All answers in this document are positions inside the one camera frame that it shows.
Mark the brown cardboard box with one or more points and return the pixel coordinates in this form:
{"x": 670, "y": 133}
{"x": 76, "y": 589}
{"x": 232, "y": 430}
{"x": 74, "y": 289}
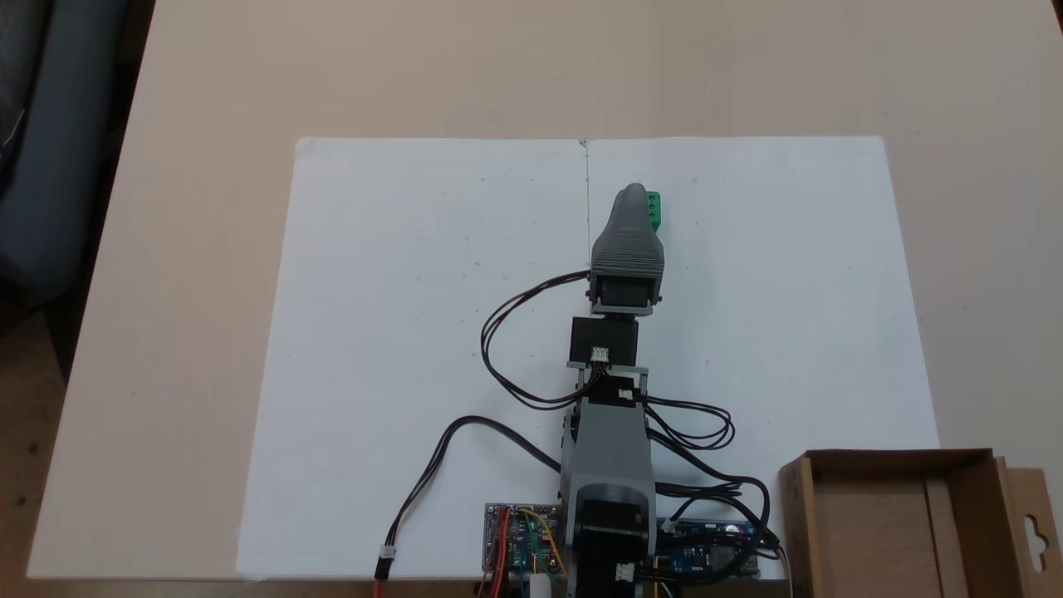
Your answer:
{"x": 872, "y": 531}

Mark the white paper sheet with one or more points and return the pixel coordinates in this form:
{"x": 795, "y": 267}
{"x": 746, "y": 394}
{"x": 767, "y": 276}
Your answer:
{"x": 789, "y": 332}
{"x": 399, "y": 332}

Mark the white connector plug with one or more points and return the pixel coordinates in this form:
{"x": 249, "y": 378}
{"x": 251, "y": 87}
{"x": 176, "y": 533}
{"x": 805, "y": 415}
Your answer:
{"x": 541, "y": 586}

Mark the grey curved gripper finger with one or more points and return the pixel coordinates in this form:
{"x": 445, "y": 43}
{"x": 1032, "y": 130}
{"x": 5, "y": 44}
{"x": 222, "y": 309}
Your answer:
{"x": 629, "y": 241}

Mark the green dice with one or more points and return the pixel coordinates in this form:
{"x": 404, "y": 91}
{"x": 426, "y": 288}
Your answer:
{"x": 655, "y": 212}

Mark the blue grey chair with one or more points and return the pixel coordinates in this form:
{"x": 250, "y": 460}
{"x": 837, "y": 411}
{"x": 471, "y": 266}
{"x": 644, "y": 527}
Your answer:
{"x": 66, "y": 124}

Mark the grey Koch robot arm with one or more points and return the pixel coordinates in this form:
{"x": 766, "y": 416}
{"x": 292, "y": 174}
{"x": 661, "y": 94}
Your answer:
{"x": 606, "y": 448}

